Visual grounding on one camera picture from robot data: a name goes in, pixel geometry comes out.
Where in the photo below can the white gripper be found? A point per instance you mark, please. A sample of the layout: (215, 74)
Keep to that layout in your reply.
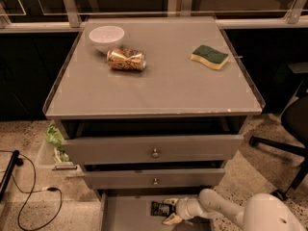
(183, 208)

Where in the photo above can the black rxbar chocolate wrapper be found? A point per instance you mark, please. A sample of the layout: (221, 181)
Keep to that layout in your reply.
(161, 209)

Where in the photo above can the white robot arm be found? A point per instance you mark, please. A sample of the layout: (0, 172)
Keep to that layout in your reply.
(262, 211)

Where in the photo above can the grey bottom drawer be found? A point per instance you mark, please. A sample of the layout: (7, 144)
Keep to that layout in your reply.
(133, 213)

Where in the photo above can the grey drawer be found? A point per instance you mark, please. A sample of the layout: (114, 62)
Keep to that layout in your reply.
(164, 149)
(133, 213)
(156, 178)

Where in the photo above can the grey middle drawer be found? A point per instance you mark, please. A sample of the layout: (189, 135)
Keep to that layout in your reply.
(156, 178)

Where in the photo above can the grey top drawer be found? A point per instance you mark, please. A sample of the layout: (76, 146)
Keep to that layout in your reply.
(164, 149)

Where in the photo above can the grey drawer cabinet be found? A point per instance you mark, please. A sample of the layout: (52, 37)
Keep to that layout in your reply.
(172, 96)

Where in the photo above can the clear plastic bin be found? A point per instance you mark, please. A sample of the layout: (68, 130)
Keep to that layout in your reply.
(45, 160)

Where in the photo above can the green bag in bin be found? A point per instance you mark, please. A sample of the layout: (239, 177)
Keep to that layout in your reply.
(55, 138)

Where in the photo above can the green yellow sponge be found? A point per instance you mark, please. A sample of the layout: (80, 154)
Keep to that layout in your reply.
(209, 57)

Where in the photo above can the gold crushed soda can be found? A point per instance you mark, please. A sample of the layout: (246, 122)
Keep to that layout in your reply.
(126, 59)

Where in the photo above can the black stand leg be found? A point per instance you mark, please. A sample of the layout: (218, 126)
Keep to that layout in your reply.
(8, 173)

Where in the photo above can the white ceramic bowl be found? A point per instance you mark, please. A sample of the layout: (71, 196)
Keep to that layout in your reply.
(105, 38)

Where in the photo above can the metal window rail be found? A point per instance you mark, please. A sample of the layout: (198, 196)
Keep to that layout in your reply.
(229, 24)

